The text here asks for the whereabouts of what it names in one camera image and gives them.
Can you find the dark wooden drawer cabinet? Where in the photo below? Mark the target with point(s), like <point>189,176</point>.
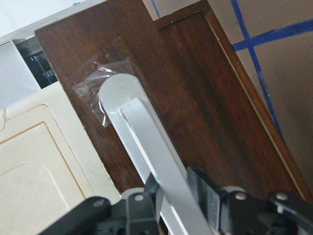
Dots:
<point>213,114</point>

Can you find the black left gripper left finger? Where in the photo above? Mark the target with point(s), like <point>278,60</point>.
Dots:
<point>153,189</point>

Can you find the cream plastic storage box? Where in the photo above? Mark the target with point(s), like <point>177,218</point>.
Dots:
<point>48,164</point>

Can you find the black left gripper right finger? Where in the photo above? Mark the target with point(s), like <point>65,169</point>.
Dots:
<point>207,193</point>

